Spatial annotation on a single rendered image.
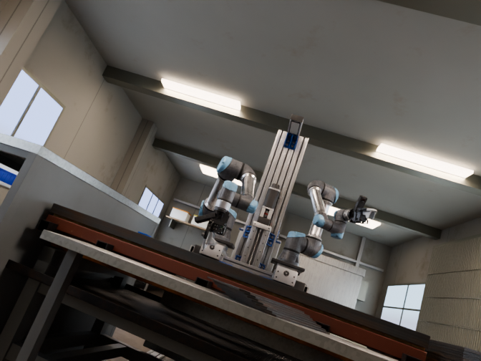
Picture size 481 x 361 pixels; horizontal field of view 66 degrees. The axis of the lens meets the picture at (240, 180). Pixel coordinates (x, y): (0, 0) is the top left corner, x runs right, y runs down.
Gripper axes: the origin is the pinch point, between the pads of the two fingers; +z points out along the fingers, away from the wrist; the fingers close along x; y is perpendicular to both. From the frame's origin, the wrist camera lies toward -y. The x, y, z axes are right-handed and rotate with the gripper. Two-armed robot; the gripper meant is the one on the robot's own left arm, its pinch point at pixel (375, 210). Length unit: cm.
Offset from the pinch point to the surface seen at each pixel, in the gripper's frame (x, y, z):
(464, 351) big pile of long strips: 42, 56, 93
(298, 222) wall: -387, -103, -766
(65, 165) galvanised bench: 164, 21, -13
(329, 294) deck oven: -395, 69, -580
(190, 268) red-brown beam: 106, 52, 28
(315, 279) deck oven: -362, 44, -597
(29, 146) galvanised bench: 178, 19, -1
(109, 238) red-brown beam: 137, 48, 7
